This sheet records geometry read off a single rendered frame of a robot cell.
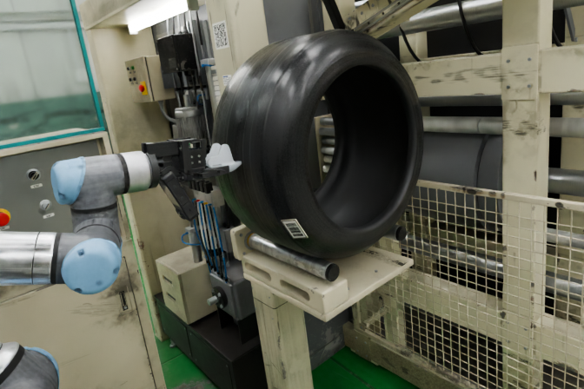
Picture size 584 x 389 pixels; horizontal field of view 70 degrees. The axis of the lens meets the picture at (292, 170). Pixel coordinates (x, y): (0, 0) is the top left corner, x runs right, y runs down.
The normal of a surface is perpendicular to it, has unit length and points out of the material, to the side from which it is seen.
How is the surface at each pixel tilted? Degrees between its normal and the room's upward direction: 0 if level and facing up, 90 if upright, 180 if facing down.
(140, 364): 90
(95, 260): 90
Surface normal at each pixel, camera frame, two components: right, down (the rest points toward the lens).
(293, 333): 0.64, 0.11
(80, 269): 0.39, 0.18
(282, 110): -0.10, -0.12
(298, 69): 0.02, -0.37
